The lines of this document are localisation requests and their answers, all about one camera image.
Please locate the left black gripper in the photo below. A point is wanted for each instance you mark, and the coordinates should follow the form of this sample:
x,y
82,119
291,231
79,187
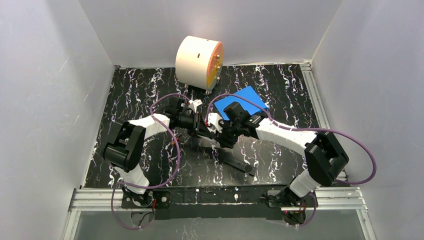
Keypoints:
x,y
199,125

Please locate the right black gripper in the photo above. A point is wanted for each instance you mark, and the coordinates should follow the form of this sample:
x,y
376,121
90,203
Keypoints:
x,y
224,137

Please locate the white remote control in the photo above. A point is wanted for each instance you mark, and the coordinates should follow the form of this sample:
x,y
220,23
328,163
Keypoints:
x,y
206,136

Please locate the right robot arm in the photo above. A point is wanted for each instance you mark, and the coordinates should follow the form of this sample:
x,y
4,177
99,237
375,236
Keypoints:
x,y
325,157

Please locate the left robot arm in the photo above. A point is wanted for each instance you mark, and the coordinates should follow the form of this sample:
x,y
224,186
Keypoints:
x,y
124,145

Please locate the black remote control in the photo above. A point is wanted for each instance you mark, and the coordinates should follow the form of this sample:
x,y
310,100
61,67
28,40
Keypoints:
x,y
240,165

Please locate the blue foam pad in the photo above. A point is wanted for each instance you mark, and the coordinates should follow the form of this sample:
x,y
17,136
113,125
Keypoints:
x,y
247,93

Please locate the white cylinder orange face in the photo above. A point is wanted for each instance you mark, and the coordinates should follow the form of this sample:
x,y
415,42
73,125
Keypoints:
x,y
199,62

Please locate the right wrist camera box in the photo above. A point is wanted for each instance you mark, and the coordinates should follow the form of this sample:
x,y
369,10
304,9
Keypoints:
x,y
213,122

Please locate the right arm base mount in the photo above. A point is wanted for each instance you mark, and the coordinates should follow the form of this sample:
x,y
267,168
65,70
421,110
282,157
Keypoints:
x,y
287,199

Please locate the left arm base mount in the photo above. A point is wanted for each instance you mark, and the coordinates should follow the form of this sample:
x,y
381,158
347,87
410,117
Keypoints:
x,y
151,199

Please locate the aluminium frame rail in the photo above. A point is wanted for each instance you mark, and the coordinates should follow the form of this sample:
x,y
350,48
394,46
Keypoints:
x,y
347,198

